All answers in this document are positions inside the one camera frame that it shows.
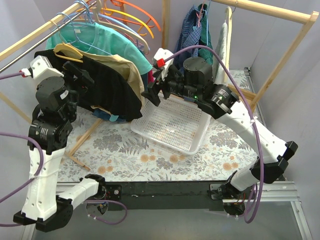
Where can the black t shirt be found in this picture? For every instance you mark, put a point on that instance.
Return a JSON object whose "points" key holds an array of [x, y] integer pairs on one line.
{"points": [[111, 91]]}

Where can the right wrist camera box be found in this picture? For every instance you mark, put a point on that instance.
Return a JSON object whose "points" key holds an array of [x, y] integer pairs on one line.
{"points": [[162, 60]]}

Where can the black base bar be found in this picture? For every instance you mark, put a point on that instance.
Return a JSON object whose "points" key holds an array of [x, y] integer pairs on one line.
{"points": [[168, 195]]}

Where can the right wooden clothes rack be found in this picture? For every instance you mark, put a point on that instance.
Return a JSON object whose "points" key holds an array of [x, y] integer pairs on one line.
{"points": [[281, 49]]}

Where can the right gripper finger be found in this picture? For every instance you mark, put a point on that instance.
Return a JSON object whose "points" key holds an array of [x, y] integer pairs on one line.
{"points": [[157, 79], [152, 95]]}

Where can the magenta garment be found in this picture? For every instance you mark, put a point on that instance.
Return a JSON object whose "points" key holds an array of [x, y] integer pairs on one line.
{"points": [[150, 78]]}

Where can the dark green garment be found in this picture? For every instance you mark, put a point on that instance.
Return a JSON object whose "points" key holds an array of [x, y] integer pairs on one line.
{"points": [[205, 37]]}

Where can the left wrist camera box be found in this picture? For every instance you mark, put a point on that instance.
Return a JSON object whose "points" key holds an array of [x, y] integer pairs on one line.
{"points": [[42, 69]]}

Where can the light blue hanger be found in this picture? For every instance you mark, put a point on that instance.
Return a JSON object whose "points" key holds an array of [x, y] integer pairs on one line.
{"points": [[94, 36]]}

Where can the aluminium frame rail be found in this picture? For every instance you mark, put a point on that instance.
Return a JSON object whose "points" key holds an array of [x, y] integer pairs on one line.
{"points": [[280, 217]]}

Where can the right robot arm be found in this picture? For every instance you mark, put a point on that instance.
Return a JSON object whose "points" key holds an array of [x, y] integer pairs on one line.
{"points": [[220, 102]]}

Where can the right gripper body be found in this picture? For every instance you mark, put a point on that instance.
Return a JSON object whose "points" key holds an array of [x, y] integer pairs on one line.
{"points": [[164, 83]]}

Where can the blue plaid shirt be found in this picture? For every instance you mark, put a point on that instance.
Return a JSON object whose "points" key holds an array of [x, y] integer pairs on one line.
{"points": [[189, 36]]}

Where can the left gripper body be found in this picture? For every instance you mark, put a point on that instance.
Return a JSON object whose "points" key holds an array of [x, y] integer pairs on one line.
{"points": [[75, 74]]}

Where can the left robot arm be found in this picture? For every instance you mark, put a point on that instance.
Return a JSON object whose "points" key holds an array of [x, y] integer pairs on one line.
{"points": [[48, 134]]}

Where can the white plastic basket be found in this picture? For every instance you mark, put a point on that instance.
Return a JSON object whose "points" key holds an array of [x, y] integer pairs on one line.
{"points": [[175, 123]]}

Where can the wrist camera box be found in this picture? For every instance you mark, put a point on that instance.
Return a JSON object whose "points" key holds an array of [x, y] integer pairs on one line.
{"points": [[162, 60], [42, 69]]}

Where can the wooden clothes rack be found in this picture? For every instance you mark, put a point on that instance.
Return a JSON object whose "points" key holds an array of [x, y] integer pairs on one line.
{"points": [[27, 119], [281, 49]]}

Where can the beige t shirt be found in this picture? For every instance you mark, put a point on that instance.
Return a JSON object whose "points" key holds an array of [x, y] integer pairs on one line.
{"points": [[125, 68]]}

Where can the metal rod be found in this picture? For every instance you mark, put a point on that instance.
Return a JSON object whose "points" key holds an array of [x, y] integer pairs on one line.
{"points": [[36, 33]]}

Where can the left wooden clothes rack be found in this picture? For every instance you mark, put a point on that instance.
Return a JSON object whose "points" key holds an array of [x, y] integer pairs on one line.
{"points": [[27, 119]]}

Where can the white garment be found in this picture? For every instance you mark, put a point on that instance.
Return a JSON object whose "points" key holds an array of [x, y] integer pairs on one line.
{"points": [[223, 51]]}

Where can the floral table cloth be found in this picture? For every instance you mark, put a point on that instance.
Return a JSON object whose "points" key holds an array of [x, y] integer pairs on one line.
{"points": [[118, 154]]}

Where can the teal t shirt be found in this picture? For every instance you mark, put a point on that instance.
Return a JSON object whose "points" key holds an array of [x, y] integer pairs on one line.
{"points": [[100, 40]]}

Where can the yellow orange hanger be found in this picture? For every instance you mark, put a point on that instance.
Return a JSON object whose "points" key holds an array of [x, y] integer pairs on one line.
{"points": [[121, 21]]}

